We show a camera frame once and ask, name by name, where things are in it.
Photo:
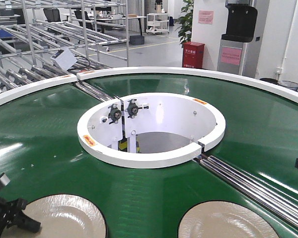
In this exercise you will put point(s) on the beige plate black rim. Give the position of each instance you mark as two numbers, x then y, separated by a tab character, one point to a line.
62	216
221	219

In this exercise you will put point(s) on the steel conveyor rollers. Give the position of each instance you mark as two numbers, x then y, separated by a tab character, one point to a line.
276	201

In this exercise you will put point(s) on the green bearing block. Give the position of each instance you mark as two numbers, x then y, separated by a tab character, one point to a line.
133	108
115	113

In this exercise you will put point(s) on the green bearing block left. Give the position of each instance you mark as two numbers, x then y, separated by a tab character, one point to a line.
115	113

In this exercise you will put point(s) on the wire mesh waste bin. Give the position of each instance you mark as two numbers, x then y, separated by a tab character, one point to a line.
288	84

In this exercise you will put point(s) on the metal roller rack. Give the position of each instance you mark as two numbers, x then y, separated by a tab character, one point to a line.
31	31

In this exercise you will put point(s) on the white wire shelf cart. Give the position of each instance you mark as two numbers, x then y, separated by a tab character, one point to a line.
157	23

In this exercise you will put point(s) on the green bearing block right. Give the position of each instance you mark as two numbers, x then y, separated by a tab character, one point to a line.
133	108

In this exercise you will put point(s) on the red fire cabinet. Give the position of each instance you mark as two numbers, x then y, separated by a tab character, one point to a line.
193	55

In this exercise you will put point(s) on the white control box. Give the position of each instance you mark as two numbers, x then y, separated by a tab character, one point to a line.
64	58

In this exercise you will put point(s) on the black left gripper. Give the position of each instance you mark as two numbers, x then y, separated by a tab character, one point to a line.
9	212

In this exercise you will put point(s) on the grey water dispenser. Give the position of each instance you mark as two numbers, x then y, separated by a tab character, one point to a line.
240	28

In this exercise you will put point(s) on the potted green plant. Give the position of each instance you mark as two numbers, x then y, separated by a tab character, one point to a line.
185	21

